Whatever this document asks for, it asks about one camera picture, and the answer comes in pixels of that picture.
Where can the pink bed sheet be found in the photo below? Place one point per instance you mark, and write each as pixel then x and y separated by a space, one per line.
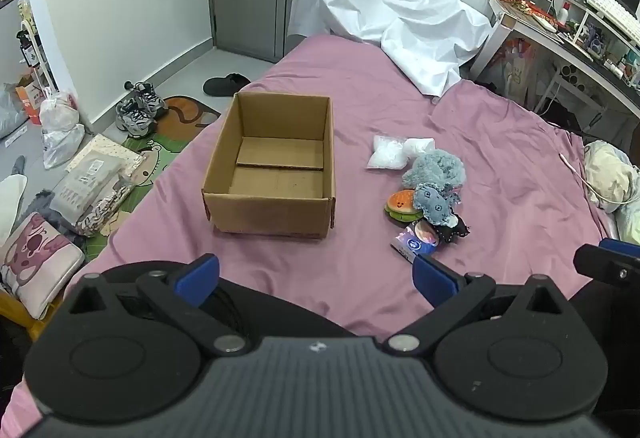
pixel 465 128

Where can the black slipper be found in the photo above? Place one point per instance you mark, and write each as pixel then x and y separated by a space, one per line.
pixel 225 84

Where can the beige pillow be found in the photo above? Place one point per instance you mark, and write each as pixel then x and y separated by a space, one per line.
pixel 607 173

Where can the grey bag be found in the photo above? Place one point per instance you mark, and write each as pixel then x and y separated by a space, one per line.
pixel 10 113

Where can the grey sneaker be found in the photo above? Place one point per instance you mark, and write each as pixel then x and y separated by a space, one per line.
pixel 150 98
pixel 132 118

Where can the patterned plastic bag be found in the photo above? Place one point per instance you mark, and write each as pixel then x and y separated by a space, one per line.
pixel 107 210

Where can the pink bear cushion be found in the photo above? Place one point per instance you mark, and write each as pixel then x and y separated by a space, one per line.
pixel 37 258

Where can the burger plush toy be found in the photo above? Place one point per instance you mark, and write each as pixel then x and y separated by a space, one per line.
pixel 400 205

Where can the paper shopping bag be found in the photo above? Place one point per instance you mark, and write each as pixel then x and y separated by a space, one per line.
pixel 515 68

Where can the white rack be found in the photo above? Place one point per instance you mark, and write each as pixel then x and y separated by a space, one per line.
pixel 40 53

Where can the cartoon floor mat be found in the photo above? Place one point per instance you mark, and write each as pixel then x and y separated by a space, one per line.
pixel 185 110

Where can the white fluffy pad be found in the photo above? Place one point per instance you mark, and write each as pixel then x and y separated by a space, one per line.
pixel 419 146

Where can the large grey plush toy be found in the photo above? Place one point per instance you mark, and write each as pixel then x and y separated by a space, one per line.
pixel 437 168

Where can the orange carton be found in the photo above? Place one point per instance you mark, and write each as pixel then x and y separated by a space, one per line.
pixel 31 100

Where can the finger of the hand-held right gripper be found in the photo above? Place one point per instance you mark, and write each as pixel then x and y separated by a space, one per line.
pixel 607 265

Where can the cardboard box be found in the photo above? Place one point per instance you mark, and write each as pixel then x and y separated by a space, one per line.
pixel 270 213

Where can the white cloth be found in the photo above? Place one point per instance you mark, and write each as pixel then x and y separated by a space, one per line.
pixel 11 203

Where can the white sheet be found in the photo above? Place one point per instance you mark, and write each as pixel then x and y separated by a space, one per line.
pixel 380 3

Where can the white bottle red cap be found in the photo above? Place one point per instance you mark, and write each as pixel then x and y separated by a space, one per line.
pixel 564 14

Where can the grey clear package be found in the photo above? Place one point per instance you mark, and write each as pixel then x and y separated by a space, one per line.
pixel 87 188

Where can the white keyboard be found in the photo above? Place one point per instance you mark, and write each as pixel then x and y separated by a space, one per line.
pixel 610 8

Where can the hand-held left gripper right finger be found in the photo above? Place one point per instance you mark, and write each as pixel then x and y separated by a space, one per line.
pixel 434 280

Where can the blue tissue pack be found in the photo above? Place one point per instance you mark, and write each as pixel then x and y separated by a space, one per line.
pixel 412 243

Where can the yellow crate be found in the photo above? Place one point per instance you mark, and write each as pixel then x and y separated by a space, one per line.
pixel 30 325

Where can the white desk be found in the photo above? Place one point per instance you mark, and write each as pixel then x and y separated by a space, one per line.
pixel 565 45

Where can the black dotted cloth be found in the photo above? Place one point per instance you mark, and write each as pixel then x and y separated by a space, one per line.
pixel 452 229

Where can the beige dotted package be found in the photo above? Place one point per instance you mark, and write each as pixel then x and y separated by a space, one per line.
pixel 107 149

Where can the clear bag of white stuffing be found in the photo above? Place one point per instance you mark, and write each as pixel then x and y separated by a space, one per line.
pixel 386 153

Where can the white plastic bag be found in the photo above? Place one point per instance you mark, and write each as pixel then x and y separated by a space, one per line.
pixel 60 128

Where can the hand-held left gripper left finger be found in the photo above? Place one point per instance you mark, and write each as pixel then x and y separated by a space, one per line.
pixel 197 277

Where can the small grey plush toy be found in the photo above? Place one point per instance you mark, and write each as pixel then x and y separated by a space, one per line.
pixel 434 205

